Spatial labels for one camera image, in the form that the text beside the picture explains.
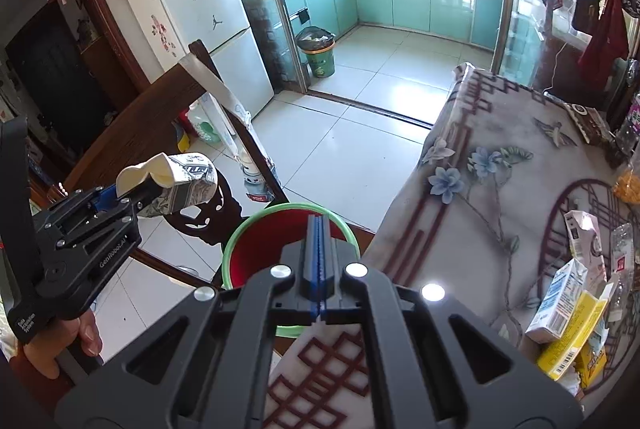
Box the pink white carton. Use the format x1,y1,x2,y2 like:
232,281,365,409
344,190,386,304
564,210,606,285

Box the patterned box on table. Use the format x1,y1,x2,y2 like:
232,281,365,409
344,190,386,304
563,103,611,145

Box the black hanging bag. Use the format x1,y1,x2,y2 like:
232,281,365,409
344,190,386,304
572,0,601,35

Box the dark wooden chair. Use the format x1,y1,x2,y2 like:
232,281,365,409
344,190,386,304
29,40,288,289

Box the white blue milk carton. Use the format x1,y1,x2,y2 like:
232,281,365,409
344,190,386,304
525,258,588,345

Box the floral tablecloth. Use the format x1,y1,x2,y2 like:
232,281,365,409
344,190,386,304
264,64,639,428

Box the clear plastic bottle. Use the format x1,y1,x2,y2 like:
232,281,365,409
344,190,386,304
608,223,634,323

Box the yellow carton box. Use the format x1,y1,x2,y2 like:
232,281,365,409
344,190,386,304
537,283,614,381

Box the red bin with green rim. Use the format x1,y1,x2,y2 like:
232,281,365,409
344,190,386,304
222,204,362,340

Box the teal kitchen cabinets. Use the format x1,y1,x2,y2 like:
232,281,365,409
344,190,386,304
285,0,502,50

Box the green kitchen trash bin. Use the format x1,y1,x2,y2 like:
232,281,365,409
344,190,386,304
295,26,335,78

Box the white refrigerator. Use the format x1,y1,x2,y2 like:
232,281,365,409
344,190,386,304
128,0,274,116

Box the crushed grey paper cup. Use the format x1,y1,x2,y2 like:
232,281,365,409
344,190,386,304
115,153,218,215

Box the left hand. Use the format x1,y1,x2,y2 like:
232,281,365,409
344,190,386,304
23,310,103,379

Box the dark red hanging garment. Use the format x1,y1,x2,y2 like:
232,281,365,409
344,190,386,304
577,0,629,91

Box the plastic bag with orange snacks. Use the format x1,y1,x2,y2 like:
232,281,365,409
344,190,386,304
613,160,640,205

